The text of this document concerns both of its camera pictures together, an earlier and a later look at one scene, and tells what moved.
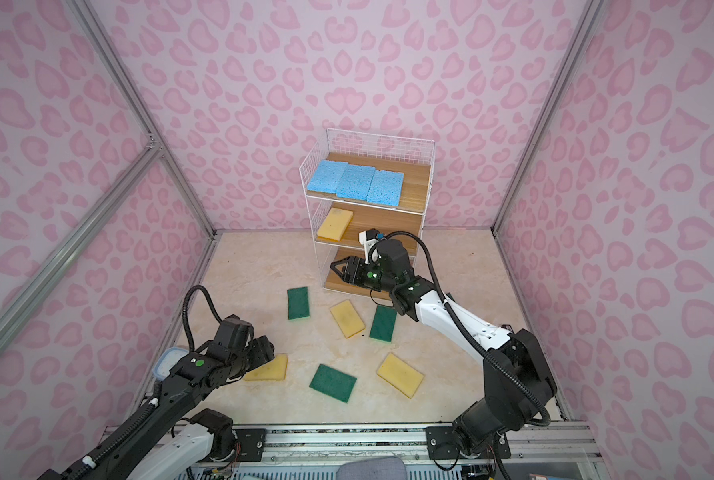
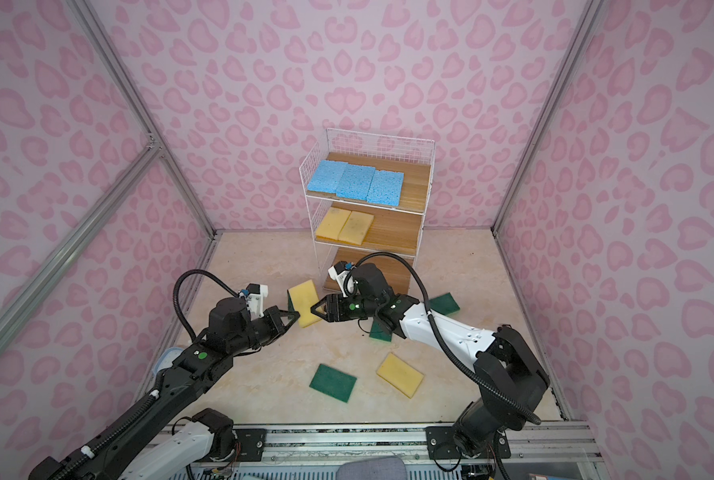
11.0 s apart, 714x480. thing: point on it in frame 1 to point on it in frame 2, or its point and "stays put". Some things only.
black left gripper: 263,348 to 273,316
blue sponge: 386,188 stays put
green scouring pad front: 333,383 stays put
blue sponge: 327,176 stays put
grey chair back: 378,468 stays put
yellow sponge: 272,371 to 356,228
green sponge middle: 383,323 stays put
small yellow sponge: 335,224 stays put
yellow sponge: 400,375 stays put
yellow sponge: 348,318 to 303,297
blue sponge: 356,182 stays put
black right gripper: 348,276 to 332,300
